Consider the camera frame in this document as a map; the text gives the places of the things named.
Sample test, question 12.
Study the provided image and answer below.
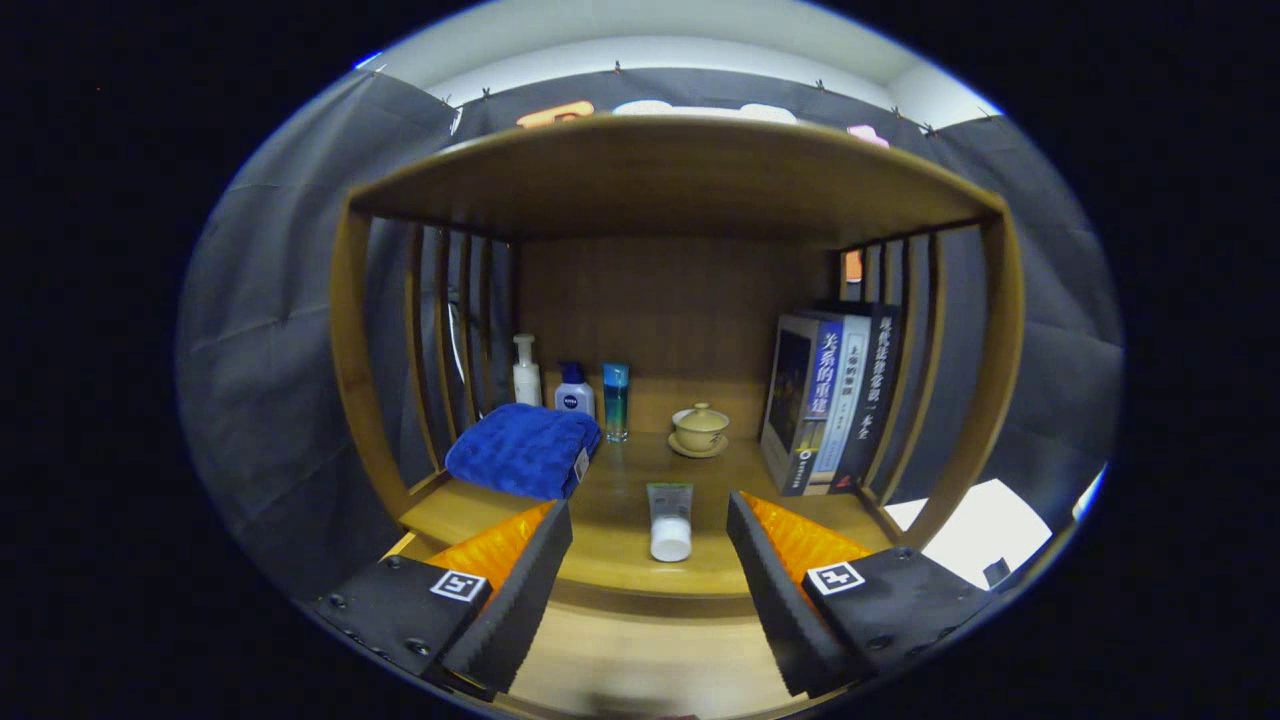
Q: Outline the teal glass bottle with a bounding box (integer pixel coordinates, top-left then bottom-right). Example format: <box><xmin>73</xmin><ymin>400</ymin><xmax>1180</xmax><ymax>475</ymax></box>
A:
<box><xmin>602</xmin><ymin>362</ymin><xmax>631</xmax><ymax>443</ymax></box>

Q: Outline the white cosmetic tube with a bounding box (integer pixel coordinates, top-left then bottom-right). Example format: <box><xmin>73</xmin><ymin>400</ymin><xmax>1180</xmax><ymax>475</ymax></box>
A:
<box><xmin>646</xmin><ymin>483</ymin><xmax>695</xmax><ymax>564</ymax></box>

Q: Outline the white bottle with blue cap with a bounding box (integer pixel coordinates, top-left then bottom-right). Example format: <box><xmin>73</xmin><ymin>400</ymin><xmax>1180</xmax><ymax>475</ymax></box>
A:
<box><xmin>554</xmin><ymin>361</ymin><xmax>596</xmax><ymax>418</ymax></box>

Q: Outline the blue folded towel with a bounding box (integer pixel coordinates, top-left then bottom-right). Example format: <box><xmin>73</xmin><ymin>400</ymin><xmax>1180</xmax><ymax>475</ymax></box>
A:
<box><xmin>445</xmin><ymin>403</ymin><xmax>603</xmax><ymax>501</ymax></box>

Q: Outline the blue spine book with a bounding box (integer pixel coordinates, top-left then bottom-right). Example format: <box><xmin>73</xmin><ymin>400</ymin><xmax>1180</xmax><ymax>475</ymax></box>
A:
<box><xmin>760</xmin><ymin>312</ymin><xmax>849</xmax><ymax>497</ymax></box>

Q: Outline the wooden countertop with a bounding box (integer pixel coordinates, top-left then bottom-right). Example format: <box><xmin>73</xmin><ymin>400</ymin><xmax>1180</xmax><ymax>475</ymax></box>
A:
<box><xmin>400</xmin><ymin>435</ymin><xmax>901</xmax><ymax>601</ymax></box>

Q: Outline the beige lidded tea cup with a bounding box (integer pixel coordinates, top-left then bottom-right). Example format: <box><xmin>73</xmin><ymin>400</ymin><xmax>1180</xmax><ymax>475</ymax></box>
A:
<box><xmin>667</xmin><ymin>402</ymin><xmax>731</xmax><ymax>459</ymax></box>

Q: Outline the black spine book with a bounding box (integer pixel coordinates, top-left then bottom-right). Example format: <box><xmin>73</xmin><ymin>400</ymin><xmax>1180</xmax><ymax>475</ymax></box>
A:
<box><xmin>828</xmin><ymin>303</ymin><xmax>901</xmax><ymax>494</ymax></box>

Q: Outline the white pump bottle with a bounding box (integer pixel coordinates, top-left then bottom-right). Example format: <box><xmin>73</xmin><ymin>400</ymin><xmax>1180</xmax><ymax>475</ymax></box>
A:
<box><xmin>512</xmin><ymin>333</ymin><xmax>543</xmax><ymax>408</ymax></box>

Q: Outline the black backdrop cloth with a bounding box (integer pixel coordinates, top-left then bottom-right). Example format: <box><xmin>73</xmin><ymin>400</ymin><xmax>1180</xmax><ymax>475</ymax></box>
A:
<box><xmin>178</xmin><ymin>65</ymin><xmax>1121</xmax><ymax>601</ymax></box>

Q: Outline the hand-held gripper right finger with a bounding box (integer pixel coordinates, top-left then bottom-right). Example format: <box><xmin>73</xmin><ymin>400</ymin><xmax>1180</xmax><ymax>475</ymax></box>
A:
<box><xmin>725</xmin><ymin>490</ymin><xmax>1001</xmax><ymax>699</ymax></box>

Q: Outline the wooden cabinet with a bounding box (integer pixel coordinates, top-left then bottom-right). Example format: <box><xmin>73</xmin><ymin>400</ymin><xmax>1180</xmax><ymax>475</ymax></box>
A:
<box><xmin>330</xmin><ymin>113</ymin><xmax>1026</xmax><ymax>611</ymax></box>

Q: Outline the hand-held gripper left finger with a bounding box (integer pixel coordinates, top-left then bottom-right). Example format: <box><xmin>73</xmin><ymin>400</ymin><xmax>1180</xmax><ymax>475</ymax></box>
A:
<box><xmin>315</xmin><ymin>498</ymin><xmax>576</xmax><ymax>701</ymax></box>

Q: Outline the pale spine book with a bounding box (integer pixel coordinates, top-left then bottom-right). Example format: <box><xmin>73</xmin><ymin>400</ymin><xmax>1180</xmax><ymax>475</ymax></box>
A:
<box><xmin>810</xmin><ymin>312</ymin><xmax>873</xmax><ymax>495</ymax></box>

